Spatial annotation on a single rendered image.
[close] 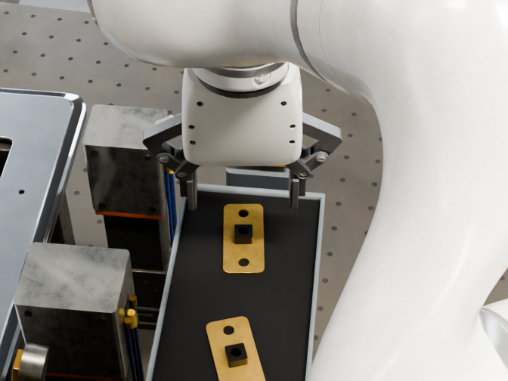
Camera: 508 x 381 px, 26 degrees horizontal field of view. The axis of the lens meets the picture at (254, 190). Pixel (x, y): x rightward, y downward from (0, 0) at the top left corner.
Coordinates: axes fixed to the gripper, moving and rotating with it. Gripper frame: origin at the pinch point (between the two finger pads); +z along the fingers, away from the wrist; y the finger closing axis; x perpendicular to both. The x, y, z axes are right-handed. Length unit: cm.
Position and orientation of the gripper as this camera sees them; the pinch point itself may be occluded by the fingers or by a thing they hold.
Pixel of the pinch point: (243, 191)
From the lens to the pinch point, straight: 99.2
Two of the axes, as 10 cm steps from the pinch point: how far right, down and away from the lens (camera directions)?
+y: -10.0, 0.1, -0.1
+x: 0.1, 7.4, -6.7
